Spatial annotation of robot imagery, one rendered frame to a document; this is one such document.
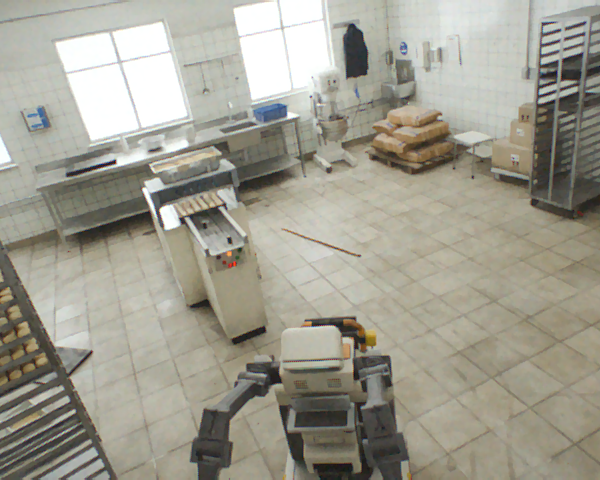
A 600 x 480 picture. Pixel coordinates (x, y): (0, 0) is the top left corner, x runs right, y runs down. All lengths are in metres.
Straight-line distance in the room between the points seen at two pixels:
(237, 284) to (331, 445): 1.82
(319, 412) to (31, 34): 5.85
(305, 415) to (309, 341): 0.33
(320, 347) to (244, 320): 2.15
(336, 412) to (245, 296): 1.96
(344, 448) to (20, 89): 5.85
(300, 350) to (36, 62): 5.72
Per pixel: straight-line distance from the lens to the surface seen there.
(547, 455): 3.10
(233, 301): 3.71
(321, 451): 2.13
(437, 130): 6.77
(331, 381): 1.85
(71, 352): 4.60
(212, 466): 1.48
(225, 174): 4.16
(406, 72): 8.01
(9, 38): 6.90
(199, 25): 7.08
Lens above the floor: 2.37
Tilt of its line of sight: 27 degrees down
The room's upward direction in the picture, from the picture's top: 10 degrees counter-clockwise
